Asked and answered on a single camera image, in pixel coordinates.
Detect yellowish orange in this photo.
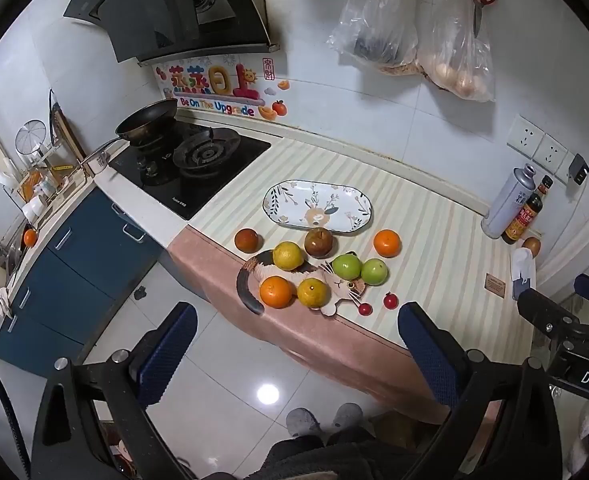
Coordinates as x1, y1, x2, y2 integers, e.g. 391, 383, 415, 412
297, 277, 330, 308

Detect black frying pan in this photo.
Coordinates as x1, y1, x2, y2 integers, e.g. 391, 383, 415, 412
82, 98, 179, 171

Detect wire dish rack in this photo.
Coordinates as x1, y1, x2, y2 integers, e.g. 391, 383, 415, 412
0, 150, 90, 221

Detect plastic bag with onions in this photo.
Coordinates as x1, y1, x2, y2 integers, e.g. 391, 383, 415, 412
415, 0, 495, 103

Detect brown bruised apple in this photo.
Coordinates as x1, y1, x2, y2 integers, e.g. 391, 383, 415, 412
303, 227, 335, 258

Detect silver gas canister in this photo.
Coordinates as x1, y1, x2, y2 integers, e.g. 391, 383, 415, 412
481, 164, 536, 239

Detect colourful wall sticker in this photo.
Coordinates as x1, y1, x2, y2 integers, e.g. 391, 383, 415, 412
153, 54, 291, 122

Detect white wall outlet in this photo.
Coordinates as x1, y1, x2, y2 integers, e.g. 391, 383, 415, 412
506, 114, 550, 158
532, 132, 569, 171

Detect floral oval plate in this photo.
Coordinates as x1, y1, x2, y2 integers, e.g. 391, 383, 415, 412
262, 180, 374, 234

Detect yellow-green citrus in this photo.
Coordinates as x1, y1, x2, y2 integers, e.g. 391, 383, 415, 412
273, 241, 305, 272

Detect black charger plug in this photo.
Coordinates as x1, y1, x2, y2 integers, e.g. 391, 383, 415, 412
567, 153, 589, 186

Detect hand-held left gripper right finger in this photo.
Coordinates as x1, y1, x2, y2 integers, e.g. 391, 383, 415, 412
397, 301, 563, 480

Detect green apple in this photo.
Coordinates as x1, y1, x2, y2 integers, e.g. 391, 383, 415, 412
331, 254, 363, 281
361, 258, 389, 286

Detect black gas stove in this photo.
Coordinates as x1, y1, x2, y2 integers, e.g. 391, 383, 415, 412
108, 122, 272, 221

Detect grey slipper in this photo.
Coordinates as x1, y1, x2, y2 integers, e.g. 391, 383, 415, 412
332, 402, 364, 431
285, 407, 323, 438

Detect plastic bag with dark contents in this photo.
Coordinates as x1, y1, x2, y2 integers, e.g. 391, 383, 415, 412
327, 0, 420, 68

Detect white crumpled packet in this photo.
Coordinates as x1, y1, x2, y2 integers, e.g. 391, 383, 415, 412
509, 249, 538, 303

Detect wooden cutting board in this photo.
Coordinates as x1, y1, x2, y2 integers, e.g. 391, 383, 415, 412
49, 89, 88, 161

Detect blue cabinet drawers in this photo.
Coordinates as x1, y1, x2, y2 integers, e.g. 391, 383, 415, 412
0, 187, 162, 378

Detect dark sauce bottle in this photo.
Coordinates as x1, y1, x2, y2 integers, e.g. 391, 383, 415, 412
501, 175, 554, 246

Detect person's dark trouser legs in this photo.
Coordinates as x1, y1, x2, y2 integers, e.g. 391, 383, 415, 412
247, 427, 425, 480

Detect cat-shaped mat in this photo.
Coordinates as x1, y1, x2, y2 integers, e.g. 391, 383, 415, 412
236, 250, 368, 317

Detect round metal strainer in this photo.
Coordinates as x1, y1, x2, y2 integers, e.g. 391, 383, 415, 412
15, 120, 46, 153

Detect black range hood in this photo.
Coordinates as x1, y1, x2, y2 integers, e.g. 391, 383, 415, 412
63, 0, 281, 68

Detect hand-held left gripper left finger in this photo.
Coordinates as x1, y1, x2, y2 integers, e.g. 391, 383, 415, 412
32, 301, 198, 480

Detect bright orange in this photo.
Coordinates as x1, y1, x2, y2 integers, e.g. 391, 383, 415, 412
259, 276, 294, 309
373, 229, 402, 258

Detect striped pink table mat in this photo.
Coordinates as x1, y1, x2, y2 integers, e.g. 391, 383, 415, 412
167, 137, 540, 426

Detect dark reddish orange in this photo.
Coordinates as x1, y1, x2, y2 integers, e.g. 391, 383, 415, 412
235, 228, 260, 253

